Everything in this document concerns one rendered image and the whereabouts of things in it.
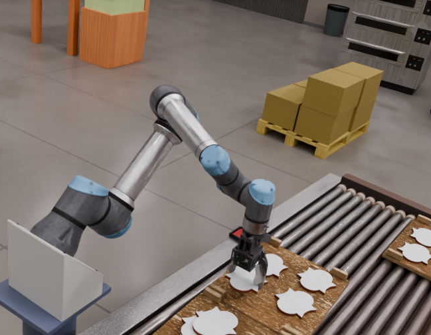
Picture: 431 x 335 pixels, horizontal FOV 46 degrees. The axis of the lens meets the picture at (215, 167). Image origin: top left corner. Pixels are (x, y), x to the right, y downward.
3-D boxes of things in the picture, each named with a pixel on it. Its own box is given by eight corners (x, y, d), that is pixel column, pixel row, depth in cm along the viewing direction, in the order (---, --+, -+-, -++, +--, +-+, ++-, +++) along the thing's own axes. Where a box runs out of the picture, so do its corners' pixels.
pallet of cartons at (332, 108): (368, 130, 611) (387, 70, 578) (333, 163, 507) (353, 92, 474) (299, 107, 647) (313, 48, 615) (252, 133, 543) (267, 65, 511)
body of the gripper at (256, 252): (228, 264, 156) (234, 230, 151) (242, 251, 163) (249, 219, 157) (250, 274, 153) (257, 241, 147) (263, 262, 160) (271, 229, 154)
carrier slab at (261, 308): (203, 293, 165) (204, 289, 165) (263, 241, 197) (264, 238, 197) (301, 349, 150) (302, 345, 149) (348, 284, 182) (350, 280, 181)
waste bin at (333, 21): (344, 36, 1157) (352, 8, 1130) (338, 38, 1118) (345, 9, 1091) (325, 30, 1177) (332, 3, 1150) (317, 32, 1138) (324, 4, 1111)
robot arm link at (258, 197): (261, 174, 152) (283, 187, 146) (254, 206, 156) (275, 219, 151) (242, 180, 146) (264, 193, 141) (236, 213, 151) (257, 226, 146)
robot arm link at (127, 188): (71, 215, 167) (166, 86, 179) (97, 233, 178) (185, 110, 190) (93, 230, 160) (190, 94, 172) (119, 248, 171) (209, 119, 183)
